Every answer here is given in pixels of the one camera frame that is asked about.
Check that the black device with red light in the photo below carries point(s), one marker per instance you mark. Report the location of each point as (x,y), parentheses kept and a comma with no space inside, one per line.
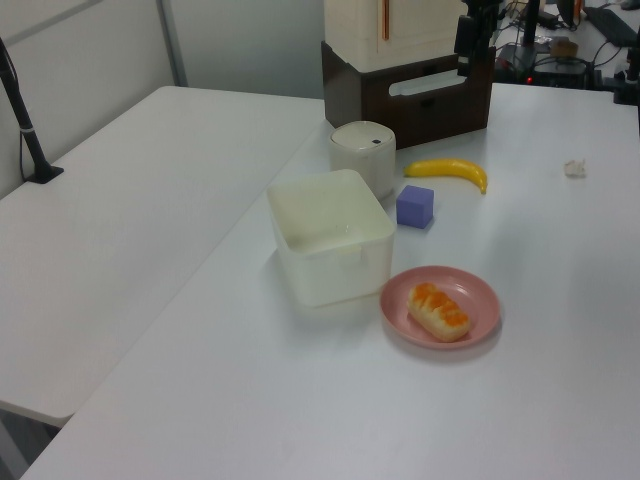
(557,74)

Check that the black keyboard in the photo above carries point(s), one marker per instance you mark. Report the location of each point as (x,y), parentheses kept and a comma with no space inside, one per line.
(607,22)

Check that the small white lidded bin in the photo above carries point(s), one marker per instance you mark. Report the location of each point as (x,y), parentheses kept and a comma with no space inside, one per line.
(362,150)

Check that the small cardboard box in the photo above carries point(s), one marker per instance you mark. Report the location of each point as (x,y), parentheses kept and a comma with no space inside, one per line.
(564,48)

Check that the grey partition post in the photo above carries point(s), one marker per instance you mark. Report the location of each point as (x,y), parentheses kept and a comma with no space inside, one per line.
(172,45)

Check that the black table clamp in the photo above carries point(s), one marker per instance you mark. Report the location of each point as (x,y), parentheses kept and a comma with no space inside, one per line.
(626,85)

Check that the orange glazed bread roll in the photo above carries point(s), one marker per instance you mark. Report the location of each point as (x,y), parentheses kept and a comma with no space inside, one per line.
(439,312)

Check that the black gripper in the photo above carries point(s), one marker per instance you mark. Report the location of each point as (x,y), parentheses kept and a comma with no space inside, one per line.
(482,7)

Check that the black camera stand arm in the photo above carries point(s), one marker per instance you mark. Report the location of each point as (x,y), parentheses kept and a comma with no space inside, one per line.
(22,120)

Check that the black pole stand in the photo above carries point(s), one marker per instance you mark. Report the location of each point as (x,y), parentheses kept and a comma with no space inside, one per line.
(529,25)

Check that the pink round plate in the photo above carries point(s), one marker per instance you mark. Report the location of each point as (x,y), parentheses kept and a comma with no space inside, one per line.
(400,310)

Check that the dark brown drawer cabinet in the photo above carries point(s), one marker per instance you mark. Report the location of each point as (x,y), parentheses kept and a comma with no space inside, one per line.
(430,112)

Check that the cream toy fridge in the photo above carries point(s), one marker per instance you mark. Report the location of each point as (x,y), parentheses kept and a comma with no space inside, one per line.
(415,30)

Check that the cream open plastic box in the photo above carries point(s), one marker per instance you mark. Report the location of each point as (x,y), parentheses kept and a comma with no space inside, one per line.
(330,225)

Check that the yellow banana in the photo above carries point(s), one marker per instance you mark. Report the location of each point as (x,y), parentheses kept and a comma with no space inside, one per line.
(450,168)

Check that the purple cube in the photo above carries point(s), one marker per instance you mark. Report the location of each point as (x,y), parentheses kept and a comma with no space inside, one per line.
(414,207)

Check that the small white garlic bulb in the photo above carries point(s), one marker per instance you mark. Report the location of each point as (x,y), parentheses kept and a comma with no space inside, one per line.
(575,168)

